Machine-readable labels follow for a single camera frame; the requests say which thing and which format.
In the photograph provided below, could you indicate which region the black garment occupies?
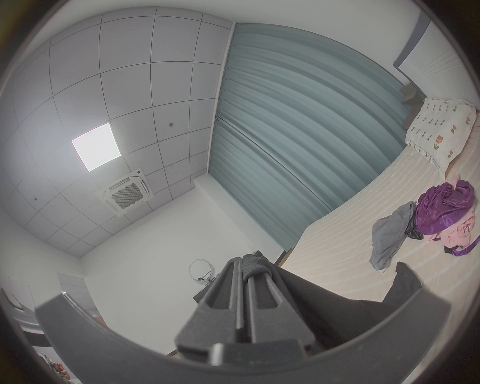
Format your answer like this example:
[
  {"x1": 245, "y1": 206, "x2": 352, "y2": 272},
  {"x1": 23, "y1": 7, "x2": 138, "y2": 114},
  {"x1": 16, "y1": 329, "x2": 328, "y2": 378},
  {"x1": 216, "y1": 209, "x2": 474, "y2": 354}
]
[{"x1": 405, "y1": 219, "x2": 424, "y2": 241}]

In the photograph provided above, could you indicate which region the white printed pillow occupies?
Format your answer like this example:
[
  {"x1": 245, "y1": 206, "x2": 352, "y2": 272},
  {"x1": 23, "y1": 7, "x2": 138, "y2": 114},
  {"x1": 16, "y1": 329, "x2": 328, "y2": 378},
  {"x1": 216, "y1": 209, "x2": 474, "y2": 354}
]
[{"x1": 405, "y1": 97, "x2": 478, "y2": 177}]

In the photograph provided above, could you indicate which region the black T-shirt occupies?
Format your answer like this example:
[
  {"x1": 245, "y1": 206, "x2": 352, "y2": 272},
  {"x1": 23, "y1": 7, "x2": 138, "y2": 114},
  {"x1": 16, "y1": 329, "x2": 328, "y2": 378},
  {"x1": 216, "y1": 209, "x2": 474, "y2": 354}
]
[{"x1": 242, "y1": 252, "x2": 424, "y2": 355}]

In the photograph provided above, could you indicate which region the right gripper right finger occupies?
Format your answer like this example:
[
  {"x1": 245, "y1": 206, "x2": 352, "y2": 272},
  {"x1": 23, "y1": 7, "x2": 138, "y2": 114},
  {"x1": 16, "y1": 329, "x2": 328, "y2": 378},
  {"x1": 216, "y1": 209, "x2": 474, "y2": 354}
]
[{"x1": 244, "y1": 269, "x2": 316, "y2": 355}]

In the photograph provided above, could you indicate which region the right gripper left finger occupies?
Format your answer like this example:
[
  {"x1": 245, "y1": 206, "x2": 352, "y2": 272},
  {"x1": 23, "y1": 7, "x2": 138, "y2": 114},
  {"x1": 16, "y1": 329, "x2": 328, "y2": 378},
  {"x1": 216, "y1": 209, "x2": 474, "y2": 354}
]
[{"x1": 175, "y1": 256, "x2": 245, "y2": 353}]

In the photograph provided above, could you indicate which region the square ceiling light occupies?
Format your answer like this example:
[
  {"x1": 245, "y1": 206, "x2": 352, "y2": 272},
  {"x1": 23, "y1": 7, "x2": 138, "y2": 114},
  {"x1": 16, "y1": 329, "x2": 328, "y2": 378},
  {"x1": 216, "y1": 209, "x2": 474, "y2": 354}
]
[{"x1": 71, "y1": 122, "x2": 121, "y2": 172}]

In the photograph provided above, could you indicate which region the grey garment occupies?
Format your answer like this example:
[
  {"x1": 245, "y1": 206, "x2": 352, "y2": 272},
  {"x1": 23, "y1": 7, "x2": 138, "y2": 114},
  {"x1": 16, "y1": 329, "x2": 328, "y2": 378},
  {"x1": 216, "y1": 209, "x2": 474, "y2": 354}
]
[{"x1": 369, "y1": 201, "x2": 418, "y2": 271}]

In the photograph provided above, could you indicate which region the grey bedside table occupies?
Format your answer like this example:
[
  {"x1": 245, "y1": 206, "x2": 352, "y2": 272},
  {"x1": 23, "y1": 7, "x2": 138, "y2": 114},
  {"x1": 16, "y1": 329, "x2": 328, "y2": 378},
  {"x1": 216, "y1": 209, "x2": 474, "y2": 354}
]
[{"x1": 399, "y1": 83, "x2": 424, "y2": 130}]

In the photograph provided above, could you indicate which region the pink garment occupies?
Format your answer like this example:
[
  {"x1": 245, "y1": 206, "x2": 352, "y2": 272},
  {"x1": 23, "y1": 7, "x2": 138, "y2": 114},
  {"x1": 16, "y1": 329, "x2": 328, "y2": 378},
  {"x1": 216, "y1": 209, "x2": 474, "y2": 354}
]
[{"x1": 431, "y1": 217, "x2": 475, "y2": 254}]

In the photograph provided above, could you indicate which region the blue-green curtain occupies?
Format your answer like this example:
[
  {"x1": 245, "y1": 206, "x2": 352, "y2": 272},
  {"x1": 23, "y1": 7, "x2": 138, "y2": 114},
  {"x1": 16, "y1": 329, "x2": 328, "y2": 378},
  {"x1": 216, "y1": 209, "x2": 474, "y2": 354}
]
[
  {"x1": 215, "y1": 22, "x2": 422, "y2": 214},
  {"x1": 207, "y1": 119, "x2": 332, "y2": 253}
]

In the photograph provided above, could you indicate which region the bed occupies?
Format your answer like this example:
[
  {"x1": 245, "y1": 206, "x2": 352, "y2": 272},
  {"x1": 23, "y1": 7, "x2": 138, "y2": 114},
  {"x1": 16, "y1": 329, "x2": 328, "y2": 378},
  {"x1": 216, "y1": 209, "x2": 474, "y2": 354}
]
[{"x1": 275, "y1": 19, "x2": 480, "y2": 379}]

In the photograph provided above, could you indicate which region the ceiling air conditioner vent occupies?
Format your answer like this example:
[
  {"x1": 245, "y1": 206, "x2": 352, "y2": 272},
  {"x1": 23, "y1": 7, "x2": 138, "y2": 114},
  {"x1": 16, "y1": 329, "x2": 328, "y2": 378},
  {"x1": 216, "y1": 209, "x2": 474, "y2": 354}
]
[{"x1": 95, "y1": 167, "x2": 155, "y2": 218}]

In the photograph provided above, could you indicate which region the purple garment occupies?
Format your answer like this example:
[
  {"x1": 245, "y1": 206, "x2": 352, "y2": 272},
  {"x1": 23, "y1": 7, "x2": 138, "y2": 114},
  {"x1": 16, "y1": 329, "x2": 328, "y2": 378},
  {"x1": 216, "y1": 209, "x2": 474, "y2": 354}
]
[{"x1": 415, "y1": 181, "x2": 480, "y2": 257}]

